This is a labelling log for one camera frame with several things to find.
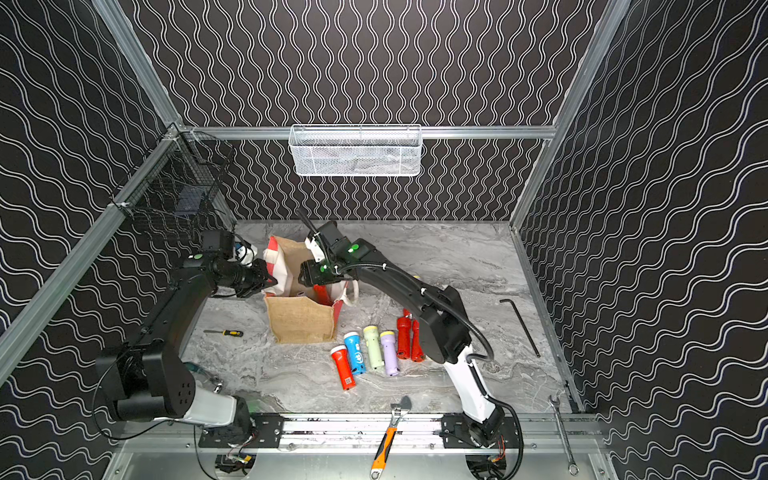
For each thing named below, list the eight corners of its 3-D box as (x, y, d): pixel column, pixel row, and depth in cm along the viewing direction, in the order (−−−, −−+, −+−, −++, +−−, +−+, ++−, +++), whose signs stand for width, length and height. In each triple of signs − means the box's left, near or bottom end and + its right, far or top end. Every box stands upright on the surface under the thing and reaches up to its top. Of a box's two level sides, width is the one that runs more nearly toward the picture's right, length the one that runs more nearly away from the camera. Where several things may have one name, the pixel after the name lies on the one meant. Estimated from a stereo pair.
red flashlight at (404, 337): (397, 359, 88) (397, 356, 86) (396, 320, 96) (396, 316, 94) (411, 359, 88) (412, 356, 86) (409, 320, 96) (410, 316, 94)
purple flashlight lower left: (385, 377, 85) (385, 373, 82) (380, 337, 93) (380, 332, 90) (400, 375, 85) (400, 371, 83) (393, 335, 93) (393, 330, 90)
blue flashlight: (353, 376, 85) (352, 373, 82) (343, 338, 92) (342, 334, 89) (370, 371, 85) (369, 367, 83) (359, 333, 93) (358, 329, 90)
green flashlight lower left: (372, 372, 86) (371, 368, 83) (363, 331, 94) (362, 327, 91) (386, 368, 87) (386, 364, 84) (376, 328, 94) (376, 323, 92)
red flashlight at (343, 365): (343, 392, 82) (342, 388, 79) (331, 355, 89) (329, 349, 86) (359, 385, 84) (358, 380, 80) (346, 348, 90) (344, 343, 87)
